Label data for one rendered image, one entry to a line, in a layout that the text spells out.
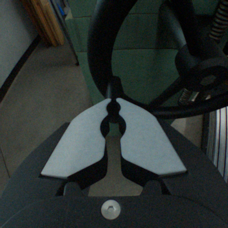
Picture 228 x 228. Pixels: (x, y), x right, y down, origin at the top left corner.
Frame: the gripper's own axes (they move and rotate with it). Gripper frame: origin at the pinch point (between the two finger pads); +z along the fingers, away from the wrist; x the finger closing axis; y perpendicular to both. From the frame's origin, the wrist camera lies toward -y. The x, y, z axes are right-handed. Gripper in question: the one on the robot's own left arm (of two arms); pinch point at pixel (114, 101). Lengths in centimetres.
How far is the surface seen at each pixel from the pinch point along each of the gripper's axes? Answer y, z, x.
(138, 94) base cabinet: 15.6, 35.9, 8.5
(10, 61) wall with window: 7, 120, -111
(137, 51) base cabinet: -1.2, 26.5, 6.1
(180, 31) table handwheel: -5.9, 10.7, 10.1
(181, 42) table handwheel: -4.4, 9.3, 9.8
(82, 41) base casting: -4.6, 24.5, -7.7
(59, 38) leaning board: -8, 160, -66
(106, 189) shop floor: 78, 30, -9
